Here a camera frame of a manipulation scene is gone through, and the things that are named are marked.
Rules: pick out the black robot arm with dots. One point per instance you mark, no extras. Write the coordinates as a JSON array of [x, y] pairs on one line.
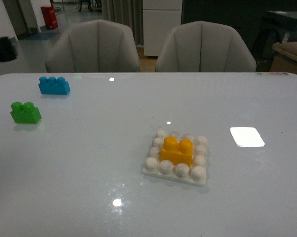
[[7, 50]]

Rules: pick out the white studded base plate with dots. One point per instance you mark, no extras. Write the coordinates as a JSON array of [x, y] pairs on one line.
[[195, 175]]

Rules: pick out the beige sofa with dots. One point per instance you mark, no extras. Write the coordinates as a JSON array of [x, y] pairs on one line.
[[285, 59]]

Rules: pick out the blue toy block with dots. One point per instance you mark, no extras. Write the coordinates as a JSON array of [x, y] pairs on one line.
[[54, 86]]

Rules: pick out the green toy block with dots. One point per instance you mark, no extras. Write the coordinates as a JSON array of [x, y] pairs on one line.
[[25, 113]]

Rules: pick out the grey armchair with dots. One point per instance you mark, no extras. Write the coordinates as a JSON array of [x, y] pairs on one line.
[[94, 46], [202, 46]]

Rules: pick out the yellow toy block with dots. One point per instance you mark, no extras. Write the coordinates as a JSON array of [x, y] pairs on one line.
[[177, 152]]

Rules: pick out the dark kitchen counter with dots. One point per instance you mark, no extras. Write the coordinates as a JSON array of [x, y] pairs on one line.
[[236, 13]]

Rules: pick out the white drawer cabinet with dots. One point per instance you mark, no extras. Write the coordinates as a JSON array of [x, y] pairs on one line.
[[159, 16]]

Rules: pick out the left grey armchair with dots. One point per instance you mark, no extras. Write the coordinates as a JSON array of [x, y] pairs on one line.
[[94, 46]]

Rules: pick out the right grey armchair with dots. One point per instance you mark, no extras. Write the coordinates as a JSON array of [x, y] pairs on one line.
[[202, 46]]

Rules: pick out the grey curtain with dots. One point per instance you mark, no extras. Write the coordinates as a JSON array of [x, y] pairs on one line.
[[127, 12]]

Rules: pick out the red bin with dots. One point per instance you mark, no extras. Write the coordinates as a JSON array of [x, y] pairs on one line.
[[49, 16]]

